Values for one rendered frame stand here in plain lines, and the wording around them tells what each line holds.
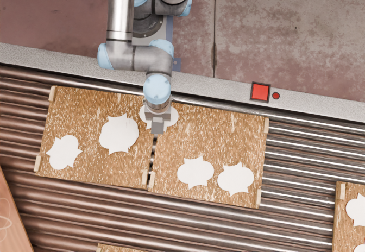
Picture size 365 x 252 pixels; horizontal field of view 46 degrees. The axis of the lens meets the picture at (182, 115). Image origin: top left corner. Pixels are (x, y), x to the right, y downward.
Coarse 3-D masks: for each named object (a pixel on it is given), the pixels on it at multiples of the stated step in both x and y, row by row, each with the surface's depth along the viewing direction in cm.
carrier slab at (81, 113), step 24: (72, 96) 164; (96, 96) 164; (120, 96) 165; (48, 120) 161; (72, 120) 162; (96, 120) 162; (48, 144) 159; (96, 144) 160; (144, 144) 160; (48, 168) 157; (72, 168) 157; (96, 168) 157; (120, 168) 158; (144, 168) 158
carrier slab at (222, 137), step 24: (192, 120) 163; (216, 120) 164; (240, 120) 164; (168, 144) 161; (192, 144) 161; (216, 144) 161; (240, 144) 162; (264, 144) 162; (168, 168) 158; (216, 168) 159; (168, 192) 156; (192, 192) 156; (216, 192) 157; (240, 192) 157
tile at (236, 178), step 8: (224, 168) 158; (232, 168) 158; (240, 168) 158; (224, 176) 157; (232, 176) 158; (240, 176) 158; (248, 176) 158; (224, 184) 157; (232, 184) 157; (240, 184) 157; (248, 184) 157; (232, 192) 156
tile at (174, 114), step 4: (172, 108) 149; (140, 112) 149; (172, 112) 149; (176, 112) 149; (140, 116) 148; (144, 116) 148; (172, 116) 149; (176, 116) 149; (144, 120) 148; (172, 120) 148; (176, 120) 148; (148, 124) 148; (164, 124) 148; (168, 124) 148; (172, 124) 148; (148, 128) 147; (164, 128) 147
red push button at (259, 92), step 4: (256, 84) 169; (256, 88) 168; (260, 88) 168; (264, 88) 169; (256, 92) 168; (260, 92) 168; (264, 92) 168; (252, 96) 168; (256, 96) 168; (260, 96) 168; (264, 96) 168
